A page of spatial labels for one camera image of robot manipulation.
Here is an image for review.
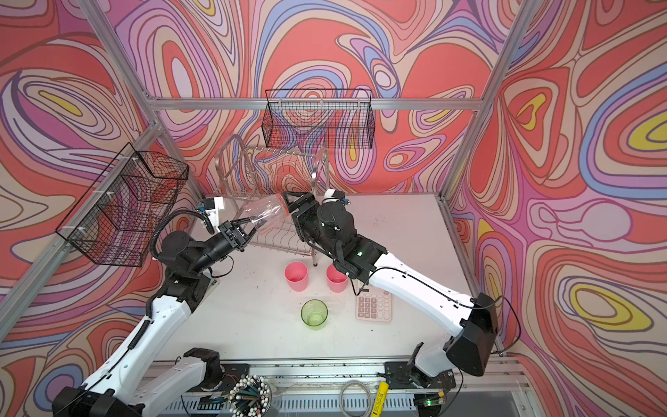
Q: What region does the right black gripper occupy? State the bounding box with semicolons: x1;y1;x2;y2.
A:
281;189;341;259

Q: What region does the clear pink cup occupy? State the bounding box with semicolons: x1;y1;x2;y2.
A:
241;194;289;234

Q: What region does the opaque pink cup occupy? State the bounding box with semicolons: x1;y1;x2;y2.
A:
326;265;349;294
284;262;308;292

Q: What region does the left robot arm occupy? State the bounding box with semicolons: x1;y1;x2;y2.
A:
52;210;264;416

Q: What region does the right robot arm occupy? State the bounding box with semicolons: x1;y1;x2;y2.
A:
282;189;503;378

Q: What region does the steel two-tier dish rack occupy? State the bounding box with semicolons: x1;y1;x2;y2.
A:
213;134;333;267

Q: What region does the near green translucent cup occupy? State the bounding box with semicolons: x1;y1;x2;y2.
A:
300;299;328;329

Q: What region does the pink calculator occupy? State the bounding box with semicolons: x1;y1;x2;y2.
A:
355;287;393;323

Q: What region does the yellow marker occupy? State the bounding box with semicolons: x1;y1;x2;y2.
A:
370;382;389;417

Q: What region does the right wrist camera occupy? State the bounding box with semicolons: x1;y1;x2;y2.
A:
322;189;349;205

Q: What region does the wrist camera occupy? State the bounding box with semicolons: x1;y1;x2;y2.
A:
201;196;225;215
322;189;349;205

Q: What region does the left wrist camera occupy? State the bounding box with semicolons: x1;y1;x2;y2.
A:
201;196;225;215

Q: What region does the black wire basket back wall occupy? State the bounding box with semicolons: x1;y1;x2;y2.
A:
262;88;375;153

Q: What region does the black wire basket wall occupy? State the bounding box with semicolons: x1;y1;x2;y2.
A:
56;144;189;267
262;88;375;153

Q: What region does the black wire basket left wall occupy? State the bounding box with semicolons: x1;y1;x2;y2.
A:
56;144;189;267

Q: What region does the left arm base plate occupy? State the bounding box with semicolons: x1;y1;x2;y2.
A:
187;362;250;394

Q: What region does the grey coiled cable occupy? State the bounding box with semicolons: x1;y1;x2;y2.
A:
339;379;375;417

